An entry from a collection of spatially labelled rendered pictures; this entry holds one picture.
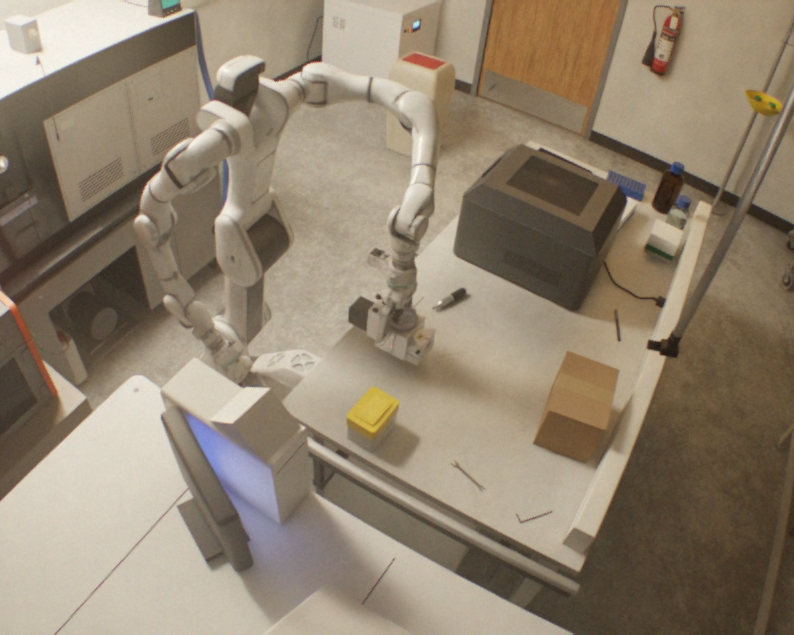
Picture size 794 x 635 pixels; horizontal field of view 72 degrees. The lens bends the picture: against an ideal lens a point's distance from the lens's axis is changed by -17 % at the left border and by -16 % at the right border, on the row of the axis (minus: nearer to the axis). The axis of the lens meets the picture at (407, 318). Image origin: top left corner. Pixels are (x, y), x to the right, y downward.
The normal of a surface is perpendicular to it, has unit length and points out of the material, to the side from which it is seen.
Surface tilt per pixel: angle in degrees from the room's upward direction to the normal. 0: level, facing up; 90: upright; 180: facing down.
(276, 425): 40
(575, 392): 0
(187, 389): 0
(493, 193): 58
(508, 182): 0
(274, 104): 90
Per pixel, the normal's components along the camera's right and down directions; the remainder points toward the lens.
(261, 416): 0.60, -0.23
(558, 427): -0.38, 0.65
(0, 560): 0.10, -0.69
